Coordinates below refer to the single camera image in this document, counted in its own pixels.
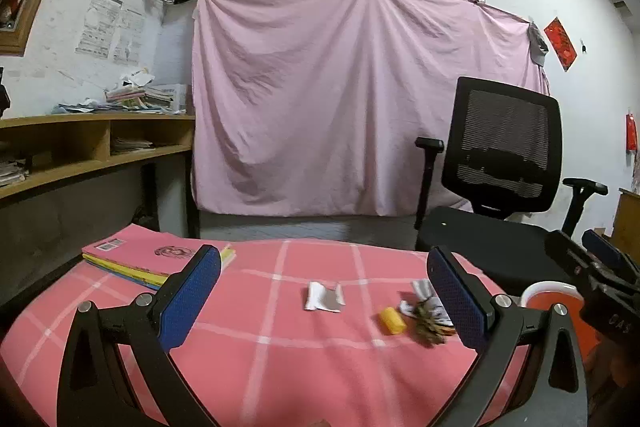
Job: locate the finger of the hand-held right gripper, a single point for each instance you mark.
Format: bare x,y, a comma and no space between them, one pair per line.
606,248
570,252

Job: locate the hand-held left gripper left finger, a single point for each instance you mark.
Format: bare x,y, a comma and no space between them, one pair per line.
190,297

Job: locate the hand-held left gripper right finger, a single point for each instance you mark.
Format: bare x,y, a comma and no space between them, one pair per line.
457,302

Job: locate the grey wrapper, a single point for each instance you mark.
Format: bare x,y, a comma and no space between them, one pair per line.
427,327

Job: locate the orange bucket with white rim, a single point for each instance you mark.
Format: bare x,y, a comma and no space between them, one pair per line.
542,304

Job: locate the small yellow bottle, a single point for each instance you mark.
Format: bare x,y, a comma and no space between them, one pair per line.
391,322

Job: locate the small white torn wrapper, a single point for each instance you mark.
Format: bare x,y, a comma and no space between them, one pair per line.
322,297

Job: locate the wooden cabinet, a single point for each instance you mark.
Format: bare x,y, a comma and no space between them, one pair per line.
626,217

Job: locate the pink book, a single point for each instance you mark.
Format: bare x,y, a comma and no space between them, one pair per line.
145,249

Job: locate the pink checked tablecloth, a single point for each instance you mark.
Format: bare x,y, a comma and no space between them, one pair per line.
275,357

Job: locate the red hanging ornament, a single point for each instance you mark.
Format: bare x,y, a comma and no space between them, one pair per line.
631,132

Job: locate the black office chair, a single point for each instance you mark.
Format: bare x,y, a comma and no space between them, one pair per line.
500,147

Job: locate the papers in shelf compartment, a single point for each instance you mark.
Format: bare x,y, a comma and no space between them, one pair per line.
130,145

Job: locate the wooden shelf desk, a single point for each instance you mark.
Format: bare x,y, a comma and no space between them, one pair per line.
75,157

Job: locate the pile of papers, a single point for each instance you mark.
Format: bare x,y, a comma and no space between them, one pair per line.
135,97

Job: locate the grey cloth scrap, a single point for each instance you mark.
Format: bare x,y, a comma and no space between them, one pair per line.
537,42

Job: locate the stack of old papers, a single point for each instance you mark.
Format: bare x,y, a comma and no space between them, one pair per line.
11,170

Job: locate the pink hanging sheet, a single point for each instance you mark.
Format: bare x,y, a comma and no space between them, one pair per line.
325,97

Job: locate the small black wall hook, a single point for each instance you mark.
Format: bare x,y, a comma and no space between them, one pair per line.
584,48

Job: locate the red paper wall decoration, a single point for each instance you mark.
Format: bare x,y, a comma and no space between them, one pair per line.
561,43

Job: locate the small paper wall chart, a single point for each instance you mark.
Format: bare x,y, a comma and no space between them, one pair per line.
129,38

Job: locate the large paper wall chart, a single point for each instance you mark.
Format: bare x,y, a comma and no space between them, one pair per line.
100,24

